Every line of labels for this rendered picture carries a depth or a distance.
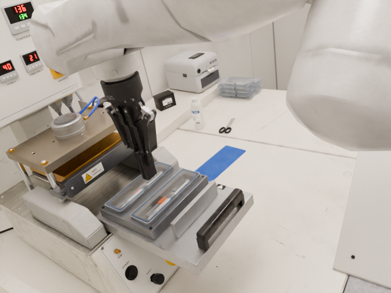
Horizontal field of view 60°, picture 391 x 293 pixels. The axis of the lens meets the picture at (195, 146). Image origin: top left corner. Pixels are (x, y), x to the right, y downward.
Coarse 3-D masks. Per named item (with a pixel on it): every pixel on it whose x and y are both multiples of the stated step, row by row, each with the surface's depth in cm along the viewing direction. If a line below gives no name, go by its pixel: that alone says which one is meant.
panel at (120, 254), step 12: (108, 240) 78; (120, 240) 80; (108, 252) 78; (120, 252) 80; (132, 252) 82; (144, 252) 84; (120, 264) 79; (132, 264) 81; (144, 264) 83; (156, 264) 85; (168, 264) 87; (120, 276) 78; (144, 276) 82; (168, 276) 87; (132, 288) 80; (144, 288) 82; (156, 288) 84
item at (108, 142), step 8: (112, 136) 93; (96, 144) 91; (104, 144) 90; (112, 144) 89; (88, 152) 87; (96, 152) 87; (72, 160) 85; (80, 160) 85; (88, 160) 84; (32, 168) 89; (64, 168) 83; (72, 168) 82; (80, 168) 82; (40, 176) 88; (56, 176) 82; (64, 176) 80
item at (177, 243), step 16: (208, 192) 74; (224, 192) 78; (192, 208) 70; (208, 208) 74; (240, 208) 73; (112, 224) 76; (176, 224) 67; (192, 224) 71; (224, 224) 69; (128, 240) 74; (144, 240) 70; (160, 240) 69; (176, 240) 68; (192, 240) 67; (208, 240) 66; (224, 240) 69; (160, 256) 69; (176, 256) 65; (192, 256) 64; (208, 256) 65; (192, 272) 64
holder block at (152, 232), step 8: (176, 168) 86; (168, 176) 83; (200, 176) 81; (160, 184) 81; (200, 184) 79; (152, 192) 79; (184, 192) 77; (192, 192) 77; (144, 200) 77; (176, 200) 75; (184, 200) 75; (192, 200) 77; (104, 208) 77; (136, 208) 75; (168, 208) 73; (176, 208) 73; (104, 216) 78; (112, 216) 75; (120, 216) 73; (128, 216) 73; (160, 216) 71; (168, 216) 71; (176, 216) 74; (120, 224) 75; (128, 224) 72; (136, 224) 70; (152, 224) 69; (160, 224) 70; (168, 224) 72; (136, 232) 72; (144, 232) 70; (152, 232) 68; (160, 232) 70
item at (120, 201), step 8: (160, 168) 85; (168, 168) 85; (160, 176) 82; (136, 184) 81; (144, 184) 80; (120, 192) 79; (128, 192) 79; (136, 192) 78; (112, 200) 77; (120, 200) 77; (128, 200) 76; (120, 208) 74
